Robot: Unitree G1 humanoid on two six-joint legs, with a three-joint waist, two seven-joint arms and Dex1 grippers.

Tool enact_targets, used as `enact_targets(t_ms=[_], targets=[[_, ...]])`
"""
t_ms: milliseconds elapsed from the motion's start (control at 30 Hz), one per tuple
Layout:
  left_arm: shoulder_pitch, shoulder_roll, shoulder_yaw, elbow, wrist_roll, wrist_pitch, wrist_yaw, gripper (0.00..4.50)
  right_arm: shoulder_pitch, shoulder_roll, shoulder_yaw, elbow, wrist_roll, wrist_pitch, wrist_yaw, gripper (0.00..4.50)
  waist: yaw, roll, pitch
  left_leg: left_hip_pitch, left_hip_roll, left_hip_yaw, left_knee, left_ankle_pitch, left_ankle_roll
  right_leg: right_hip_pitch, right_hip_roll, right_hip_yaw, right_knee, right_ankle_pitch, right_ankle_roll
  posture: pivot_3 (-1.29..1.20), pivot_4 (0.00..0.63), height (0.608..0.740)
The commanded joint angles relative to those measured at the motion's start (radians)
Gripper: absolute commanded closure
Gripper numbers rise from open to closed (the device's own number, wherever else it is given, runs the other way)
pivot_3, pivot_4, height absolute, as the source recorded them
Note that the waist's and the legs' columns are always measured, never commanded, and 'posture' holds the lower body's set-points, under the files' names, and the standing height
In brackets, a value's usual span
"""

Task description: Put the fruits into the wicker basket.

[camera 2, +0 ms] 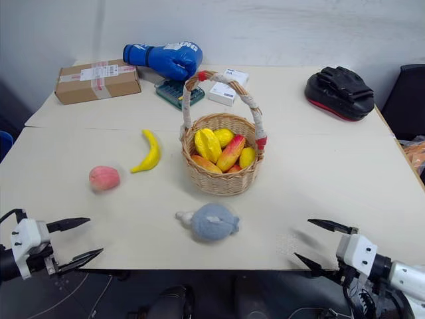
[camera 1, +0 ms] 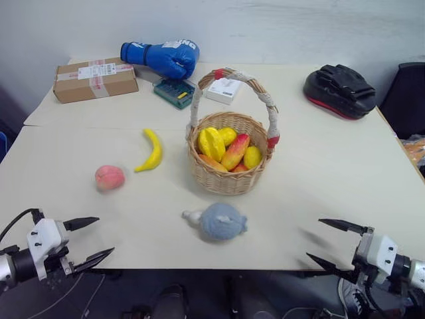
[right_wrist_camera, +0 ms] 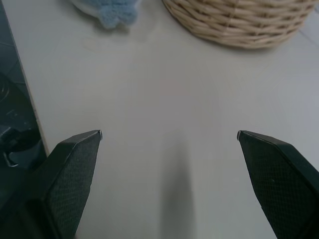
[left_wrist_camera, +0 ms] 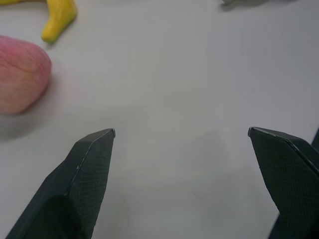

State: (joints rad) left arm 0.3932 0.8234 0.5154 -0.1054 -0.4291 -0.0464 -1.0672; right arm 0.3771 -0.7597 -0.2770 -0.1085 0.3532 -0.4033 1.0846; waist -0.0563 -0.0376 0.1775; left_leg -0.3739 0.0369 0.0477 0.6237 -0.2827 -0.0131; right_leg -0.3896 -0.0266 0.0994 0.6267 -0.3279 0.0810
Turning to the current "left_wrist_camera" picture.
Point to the pink red apple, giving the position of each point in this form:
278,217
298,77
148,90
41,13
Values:
20,77

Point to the grey metal object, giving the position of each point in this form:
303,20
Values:
233,1

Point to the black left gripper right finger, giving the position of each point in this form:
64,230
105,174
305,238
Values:
286,174

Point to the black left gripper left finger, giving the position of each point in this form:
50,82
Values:
74,189

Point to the yellow banana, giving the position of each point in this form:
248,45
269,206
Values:
58,18

